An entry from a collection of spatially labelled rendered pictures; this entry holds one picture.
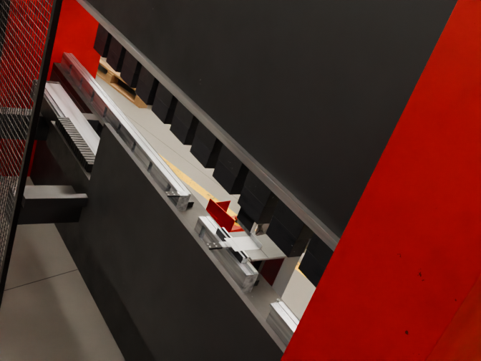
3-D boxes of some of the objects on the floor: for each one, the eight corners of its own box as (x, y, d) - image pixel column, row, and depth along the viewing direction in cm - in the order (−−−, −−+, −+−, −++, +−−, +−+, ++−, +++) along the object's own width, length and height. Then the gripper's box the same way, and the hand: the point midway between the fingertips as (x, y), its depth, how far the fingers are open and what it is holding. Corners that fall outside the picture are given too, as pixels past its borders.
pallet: (196, 107, 655) (200, 95, 649) (139, 108, 595) (142, 95, 589) (134, 63, 719) (137, 52, 713) (77, 60, 658) (80, 49, 652)
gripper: (283, 185, 233) (243, 220, 232) (296, 198, 227) (255, 233, 226) (290, 197, 240) (251, 230, 238) (303, 209, 234) (263, 243, 232)
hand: (258, 233), depth 234 cm, fingers closed
